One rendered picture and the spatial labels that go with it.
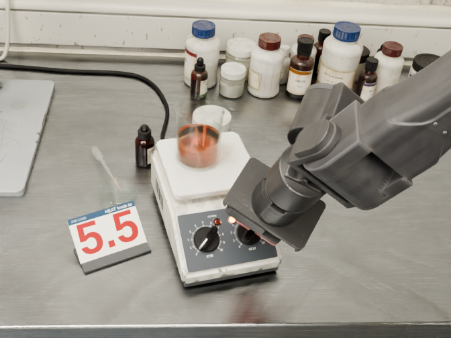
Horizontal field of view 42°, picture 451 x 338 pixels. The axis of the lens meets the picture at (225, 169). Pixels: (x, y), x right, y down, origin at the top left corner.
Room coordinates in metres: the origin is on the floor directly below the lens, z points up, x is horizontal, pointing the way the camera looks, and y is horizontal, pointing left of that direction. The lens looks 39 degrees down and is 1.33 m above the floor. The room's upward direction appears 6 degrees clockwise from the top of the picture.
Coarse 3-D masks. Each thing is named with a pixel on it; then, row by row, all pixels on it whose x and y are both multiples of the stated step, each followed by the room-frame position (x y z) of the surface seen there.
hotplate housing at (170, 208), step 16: (160, 176) 0.60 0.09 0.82; (160, 192) 0.59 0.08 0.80; (160, 208) 0.59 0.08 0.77; (176, 208) 0.54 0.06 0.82; (192, 208) 0.55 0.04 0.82; (208, 208) 0.55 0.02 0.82; (224, 208) 0.55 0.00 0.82; (176, 224) 0.52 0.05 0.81; (176, 240) 0.51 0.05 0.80; (176, 256) 0.50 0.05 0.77; (192, 272) 0.47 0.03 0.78; (208, 272) 0.48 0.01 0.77; (224, 272) 0.48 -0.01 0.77; (240, 272) 0.49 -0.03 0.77; (256, 272) 0.50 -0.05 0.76
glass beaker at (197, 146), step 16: (192, 96) 0.65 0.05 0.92; (208, 96) 0.65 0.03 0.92; (176, 112) 0.61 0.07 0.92; (192, 112) 0.65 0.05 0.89; (208, 112) 0.65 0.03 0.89; (224, 112) 0.62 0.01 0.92; (176, 128) 0.61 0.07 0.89; (192, 128) 0.59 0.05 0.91; (208, 128) 0.60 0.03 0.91; (176, 144) 0.61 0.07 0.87; (192, 144) 0.59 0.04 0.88; (208, 144) 0.60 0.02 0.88; (192, 160) 0.59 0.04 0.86; (208, 160) 0.60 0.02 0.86
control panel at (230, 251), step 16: (192, 224) 0.53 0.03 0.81; (208, 224) 0.53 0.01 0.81; (224, 224) 0.53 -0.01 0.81; (192, 240) 0.51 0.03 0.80; (224, 240) 0.52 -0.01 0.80; (192, 256) 0.49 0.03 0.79; (208, 256) 0.49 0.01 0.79; (224, 256) 0.50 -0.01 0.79; (240, 256) 0.50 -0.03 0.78; (256, 256) 0.51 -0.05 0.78; (272, 256) 0.51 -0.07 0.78
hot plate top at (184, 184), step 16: (160, 144) 0.64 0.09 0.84; (224, 144) 0.66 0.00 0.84; (240, 144) 0.66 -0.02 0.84; (160, 160) 0.61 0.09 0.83; (176, 160) 0.61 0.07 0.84; (224, 160) 0.62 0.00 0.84; (240, 160) 0.63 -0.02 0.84; (176, 176) 0.58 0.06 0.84; (192, 176) 0.58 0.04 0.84; (208, 176) 0.59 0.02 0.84; (224, 176) 0.59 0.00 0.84; (176, 192) 0.55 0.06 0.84; (192, 192) 0.55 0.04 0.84; (208, 192) 0.56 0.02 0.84; (224, 192) 0.56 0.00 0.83
